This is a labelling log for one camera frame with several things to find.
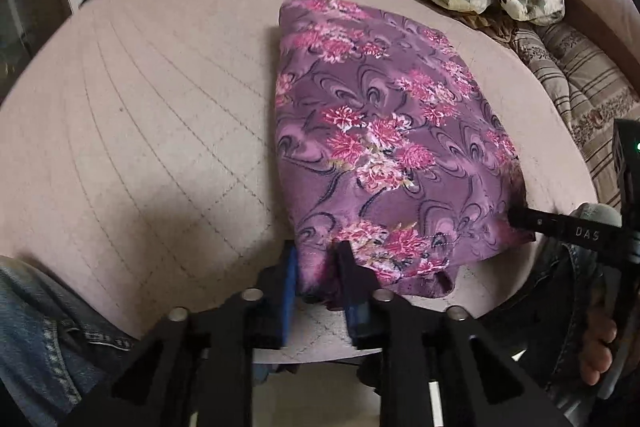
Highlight purple floral garment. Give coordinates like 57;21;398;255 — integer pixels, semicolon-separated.
274;0;536;303

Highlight person's right leg in jeans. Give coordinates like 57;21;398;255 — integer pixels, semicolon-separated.
477;203;625;413

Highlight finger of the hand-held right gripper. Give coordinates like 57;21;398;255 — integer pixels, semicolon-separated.
507;204;626;254

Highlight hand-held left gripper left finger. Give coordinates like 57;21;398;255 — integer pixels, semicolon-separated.
62;239;301;427

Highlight striped patterned cushion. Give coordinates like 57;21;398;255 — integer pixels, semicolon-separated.
510;22;640;208

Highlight person's right hand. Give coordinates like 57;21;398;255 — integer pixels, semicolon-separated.
581;301;619;389

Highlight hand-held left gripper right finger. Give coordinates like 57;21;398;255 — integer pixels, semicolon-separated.
334;239;576;427

